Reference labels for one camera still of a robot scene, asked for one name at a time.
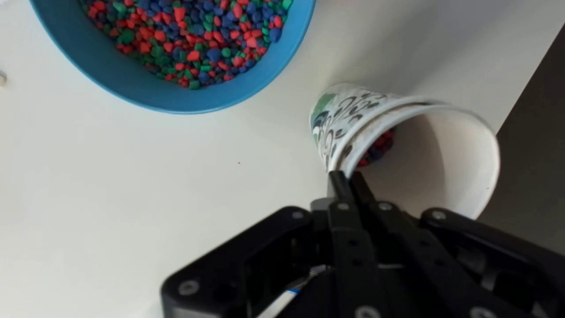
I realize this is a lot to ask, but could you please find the blue bowl of colourful cereal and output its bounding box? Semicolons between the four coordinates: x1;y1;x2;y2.
30;0;316;112

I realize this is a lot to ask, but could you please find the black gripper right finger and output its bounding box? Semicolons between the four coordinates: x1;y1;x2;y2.
351;173;502;318

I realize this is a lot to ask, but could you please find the patterned paper coffee cup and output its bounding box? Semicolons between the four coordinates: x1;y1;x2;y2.
309;82;500;218

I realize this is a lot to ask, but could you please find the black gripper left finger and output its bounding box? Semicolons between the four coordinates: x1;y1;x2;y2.
328;171;381;318

